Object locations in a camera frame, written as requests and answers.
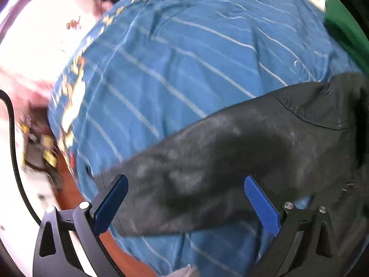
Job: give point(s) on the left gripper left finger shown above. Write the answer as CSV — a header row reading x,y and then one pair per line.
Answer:
x,y
54,253

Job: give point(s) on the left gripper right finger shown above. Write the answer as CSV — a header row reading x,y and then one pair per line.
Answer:
x,y
303,240

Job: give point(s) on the black leather jacket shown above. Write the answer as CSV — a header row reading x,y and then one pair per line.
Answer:
x,y
310,139

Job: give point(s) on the blue striped bed sheet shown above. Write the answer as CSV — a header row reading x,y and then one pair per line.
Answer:
x,y
150,68

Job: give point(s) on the green varsity jacket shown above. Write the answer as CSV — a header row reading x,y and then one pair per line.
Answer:
x,y
342,26

